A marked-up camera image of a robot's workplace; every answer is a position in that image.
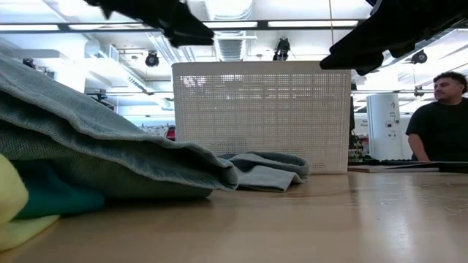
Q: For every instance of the person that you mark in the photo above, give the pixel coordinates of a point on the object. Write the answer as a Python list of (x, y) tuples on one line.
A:
[(442, 128)]

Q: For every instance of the black ceiling-mounted device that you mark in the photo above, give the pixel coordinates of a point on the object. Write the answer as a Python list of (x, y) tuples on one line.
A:
[(281, 49)]

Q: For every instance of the yellow garment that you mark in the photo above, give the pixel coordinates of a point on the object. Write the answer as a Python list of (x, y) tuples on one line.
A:
[(11, 193)]

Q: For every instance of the black metal rig frame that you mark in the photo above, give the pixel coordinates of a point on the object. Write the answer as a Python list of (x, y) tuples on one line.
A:
[(453, 167)]

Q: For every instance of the white cylindrical appliance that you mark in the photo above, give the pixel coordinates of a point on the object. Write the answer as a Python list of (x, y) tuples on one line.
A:
[(384, 124)]

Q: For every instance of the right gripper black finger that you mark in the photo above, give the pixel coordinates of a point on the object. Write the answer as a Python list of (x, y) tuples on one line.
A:
[(354, 51), (371, 66)]

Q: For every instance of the black ceiling spotlight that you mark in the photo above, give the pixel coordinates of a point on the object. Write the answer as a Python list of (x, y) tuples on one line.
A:
[(151, 59), (419, 57)]

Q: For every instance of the white perforated plastic basket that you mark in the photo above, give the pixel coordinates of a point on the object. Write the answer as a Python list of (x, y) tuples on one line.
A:
[(261, 117)]

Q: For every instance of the small blue-grey garment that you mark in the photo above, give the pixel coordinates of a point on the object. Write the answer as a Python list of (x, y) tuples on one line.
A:
[(263, 175)]

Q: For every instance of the red and black toolbox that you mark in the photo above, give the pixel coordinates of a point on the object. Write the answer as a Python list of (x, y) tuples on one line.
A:
[(170, 133)]

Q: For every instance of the large blue-grey garment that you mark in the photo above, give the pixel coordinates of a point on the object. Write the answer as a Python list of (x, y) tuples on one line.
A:
[(91, 146)]

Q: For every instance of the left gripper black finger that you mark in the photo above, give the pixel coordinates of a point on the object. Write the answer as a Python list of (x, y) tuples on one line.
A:
[(190, 32), (192, 41)]

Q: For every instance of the teal garment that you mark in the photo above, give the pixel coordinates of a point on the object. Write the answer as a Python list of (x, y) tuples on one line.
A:
[(55, 197)]

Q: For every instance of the ribbed ceiling air duct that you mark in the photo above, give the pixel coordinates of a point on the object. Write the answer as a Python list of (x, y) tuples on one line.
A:
[(232, 49)]

